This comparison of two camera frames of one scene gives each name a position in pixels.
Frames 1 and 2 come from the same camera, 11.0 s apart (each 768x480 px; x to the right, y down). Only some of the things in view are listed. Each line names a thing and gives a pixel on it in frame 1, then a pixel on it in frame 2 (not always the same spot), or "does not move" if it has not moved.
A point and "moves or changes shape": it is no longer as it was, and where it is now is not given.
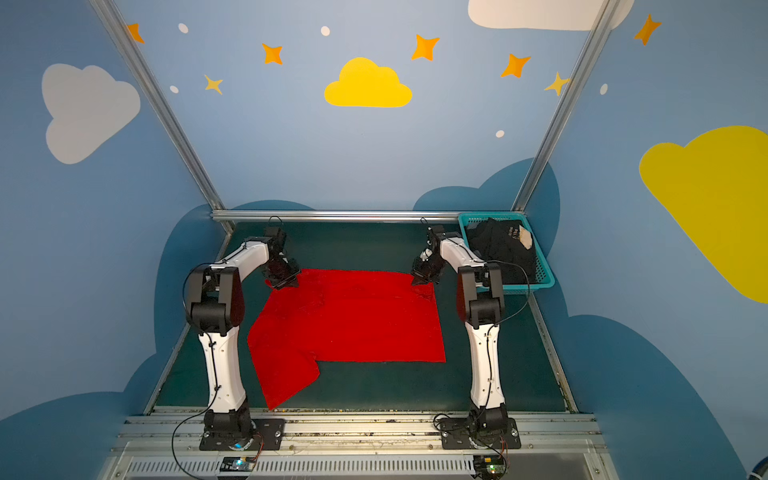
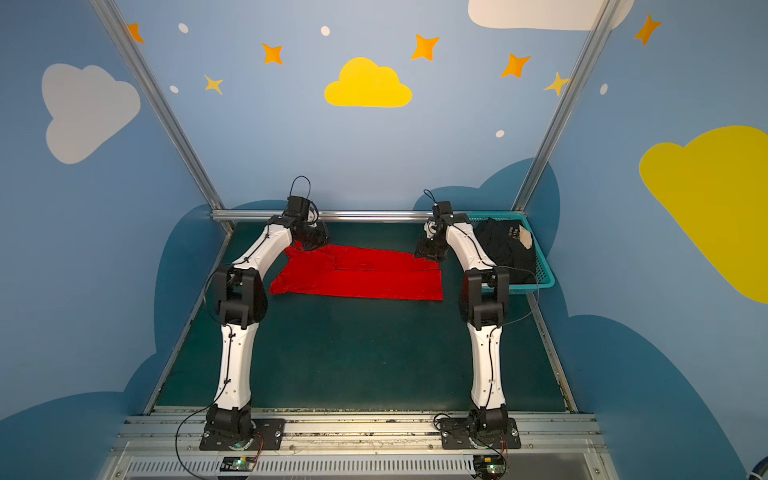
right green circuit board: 489,466 does not move
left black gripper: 282,270 -> 314,238
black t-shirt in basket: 507,243 does not move
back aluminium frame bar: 271,216 does not move
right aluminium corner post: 566,104 does not move
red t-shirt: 339,316 moves or changes shape
